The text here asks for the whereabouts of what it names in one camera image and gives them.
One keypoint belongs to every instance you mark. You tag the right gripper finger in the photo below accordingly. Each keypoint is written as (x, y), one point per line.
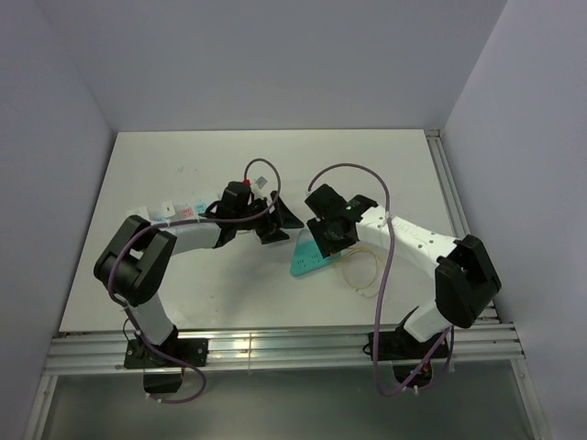
(318, 230)
(345, 241)

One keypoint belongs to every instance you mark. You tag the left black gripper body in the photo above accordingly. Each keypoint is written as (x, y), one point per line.
(253, 218)

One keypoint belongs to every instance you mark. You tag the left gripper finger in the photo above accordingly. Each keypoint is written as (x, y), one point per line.
(270, 234)
(282, 216)

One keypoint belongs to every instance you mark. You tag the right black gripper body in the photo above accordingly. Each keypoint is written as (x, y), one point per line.
(330, 234)

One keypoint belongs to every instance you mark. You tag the teal triangular socket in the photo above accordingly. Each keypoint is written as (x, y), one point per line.
(306, 256)

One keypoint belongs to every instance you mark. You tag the white colourful power strip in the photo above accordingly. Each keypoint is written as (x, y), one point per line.
(186, 208)

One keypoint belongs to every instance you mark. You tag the white charger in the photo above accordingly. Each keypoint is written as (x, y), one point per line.
(168, 209)

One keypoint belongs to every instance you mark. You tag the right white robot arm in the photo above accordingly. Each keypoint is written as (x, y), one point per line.
(424, 249)

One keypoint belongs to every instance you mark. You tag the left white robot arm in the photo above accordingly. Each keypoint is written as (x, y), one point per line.
(134, 262)

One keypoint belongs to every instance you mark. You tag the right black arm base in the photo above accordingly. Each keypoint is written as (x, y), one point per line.
(397, 345)

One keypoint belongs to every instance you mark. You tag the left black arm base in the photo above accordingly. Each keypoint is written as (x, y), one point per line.
(163, 375)

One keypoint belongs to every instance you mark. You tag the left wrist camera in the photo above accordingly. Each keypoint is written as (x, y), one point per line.
(258, 187)

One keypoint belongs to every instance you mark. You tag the aluminium front rail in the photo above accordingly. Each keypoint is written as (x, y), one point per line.
(305, 348)

